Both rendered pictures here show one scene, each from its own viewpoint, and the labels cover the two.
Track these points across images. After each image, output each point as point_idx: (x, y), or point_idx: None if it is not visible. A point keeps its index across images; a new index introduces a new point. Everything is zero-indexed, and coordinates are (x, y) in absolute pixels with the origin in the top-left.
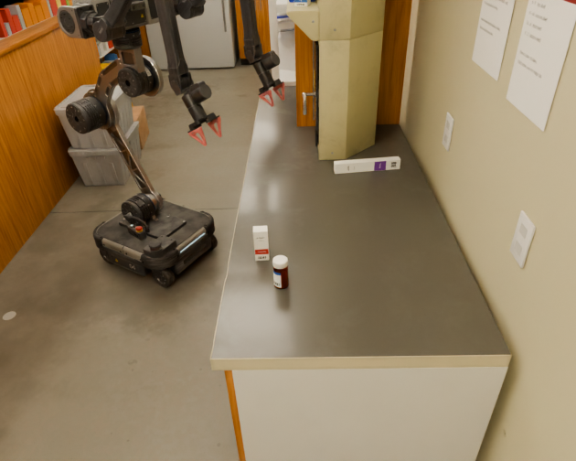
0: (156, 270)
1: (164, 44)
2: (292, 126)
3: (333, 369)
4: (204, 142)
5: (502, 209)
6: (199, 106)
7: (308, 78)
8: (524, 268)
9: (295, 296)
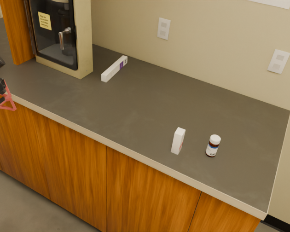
0: None
1: None
2: (14, 66)
3: None
4: (14, 107)
5: (251, 54)
6: None
7: (17, 21)
8: (281, 73)
9: (224, 153)
